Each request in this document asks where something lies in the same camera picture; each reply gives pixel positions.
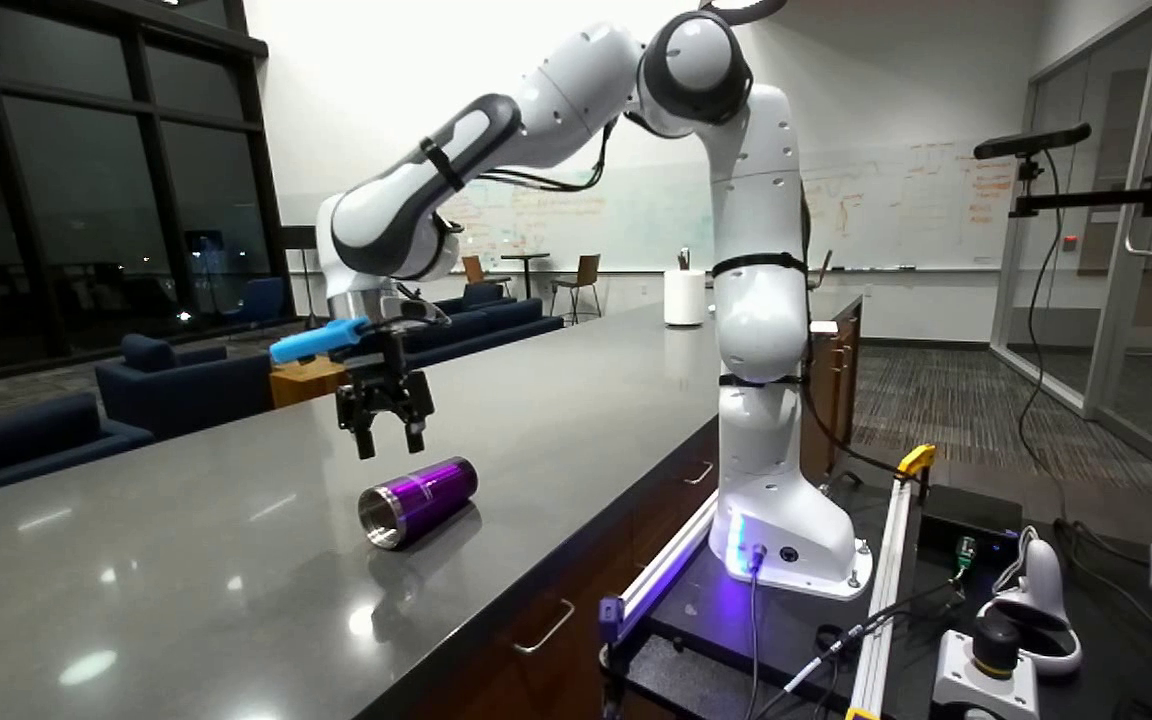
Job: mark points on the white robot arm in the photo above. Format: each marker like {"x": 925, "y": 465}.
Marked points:
{"x": 684, "y": 83}

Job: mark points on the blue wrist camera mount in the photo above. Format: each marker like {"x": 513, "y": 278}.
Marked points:
{"x": 316, "y": 341}

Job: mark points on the purple metal flask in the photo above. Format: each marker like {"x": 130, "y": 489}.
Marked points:
{"x": 409, "y": 504}

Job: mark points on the white VR controller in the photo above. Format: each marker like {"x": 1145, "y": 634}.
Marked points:
{"x": 1014, "y": 643}

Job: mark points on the wooden chair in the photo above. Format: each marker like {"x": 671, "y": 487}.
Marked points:
{"x": 572, "y": 284}

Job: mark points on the aluminium rail frame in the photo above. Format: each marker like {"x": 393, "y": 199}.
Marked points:
{"x": 713, "y": 637}

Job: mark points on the wooden cabinet under counter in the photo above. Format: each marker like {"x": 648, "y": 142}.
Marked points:
{"x": 829, "y": 386}

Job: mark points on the white cylindrical bin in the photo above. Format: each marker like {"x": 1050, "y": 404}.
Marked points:
{"x": 684, "y": 303}

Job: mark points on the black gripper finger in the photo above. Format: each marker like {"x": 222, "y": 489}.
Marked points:
{"x": 415, "y": 430}
{"x": 362, "y": 434}

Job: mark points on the black stereo camera on tripod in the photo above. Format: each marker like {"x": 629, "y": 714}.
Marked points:
{"x": 1035, "y": 142}

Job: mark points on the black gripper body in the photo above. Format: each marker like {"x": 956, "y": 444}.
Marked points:
{"x": 378, "y": 379}

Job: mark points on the dark blue long sofa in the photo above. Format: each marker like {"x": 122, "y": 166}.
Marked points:
{"x": 452, "y": 331}

